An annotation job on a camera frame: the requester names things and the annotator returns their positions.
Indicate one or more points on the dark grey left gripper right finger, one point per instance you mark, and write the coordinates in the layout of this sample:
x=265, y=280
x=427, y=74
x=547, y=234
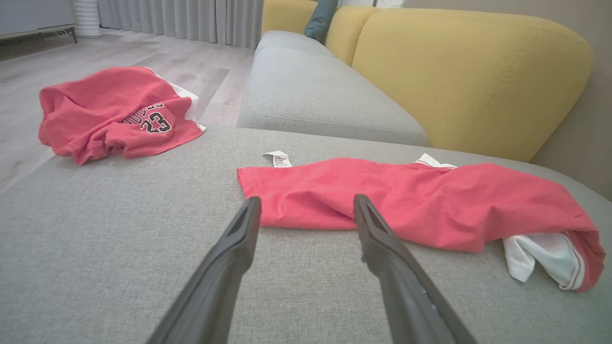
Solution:
x=406, y=296

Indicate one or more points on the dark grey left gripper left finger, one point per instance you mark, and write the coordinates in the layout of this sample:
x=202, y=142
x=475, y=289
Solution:
x=215, y=286

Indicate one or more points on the red T-shirt with white sleeves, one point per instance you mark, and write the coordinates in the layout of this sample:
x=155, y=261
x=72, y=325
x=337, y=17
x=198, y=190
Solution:
x=430, y=205

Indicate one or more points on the red jersey with number 23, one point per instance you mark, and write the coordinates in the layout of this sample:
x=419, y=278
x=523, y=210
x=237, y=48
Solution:
x=105, y=105

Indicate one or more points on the grey sofa seat cushion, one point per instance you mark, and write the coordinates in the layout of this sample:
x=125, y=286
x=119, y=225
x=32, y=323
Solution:
x=311, y=91

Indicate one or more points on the large yellow sofa back cushion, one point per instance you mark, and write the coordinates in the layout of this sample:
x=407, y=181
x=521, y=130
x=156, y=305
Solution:
x=468, y=81

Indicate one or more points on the grey pleated curtain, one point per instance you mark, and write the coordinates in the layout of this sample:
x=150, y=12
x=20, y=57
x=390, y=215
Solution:
x=191, y=19

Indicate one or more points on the teal throw pillow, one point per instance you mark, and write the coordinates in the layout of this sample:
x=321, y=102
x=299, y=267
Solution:
x=319, y=19

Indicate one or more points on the small white object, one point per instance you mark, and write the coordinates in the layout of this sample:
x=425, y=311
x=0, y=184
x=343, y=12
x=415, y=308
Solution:
x=389, y=3

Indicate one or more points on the white ribbed cylinder appliance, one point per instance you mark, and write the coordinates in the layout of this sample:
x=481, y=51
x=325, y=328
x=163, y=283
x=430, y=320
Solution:
x=87, y=19

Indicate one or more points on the pale cabinet on dark legs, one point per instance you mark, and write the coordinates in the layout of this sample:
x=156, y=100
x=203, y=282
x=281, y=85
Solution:
x=28, y=14

